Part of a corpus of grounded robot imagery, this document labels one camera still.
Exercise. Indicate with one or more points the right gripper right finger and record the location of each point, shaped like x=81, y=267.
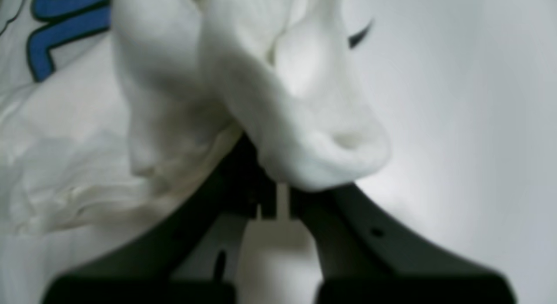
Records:
x=368, y=257

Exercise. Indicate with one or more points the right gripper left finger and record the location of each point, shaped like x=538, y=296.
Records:
x=191, y=256

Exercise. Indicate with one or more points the white printed T-shirt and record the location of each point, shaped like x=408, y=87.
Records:
x=110, y=105

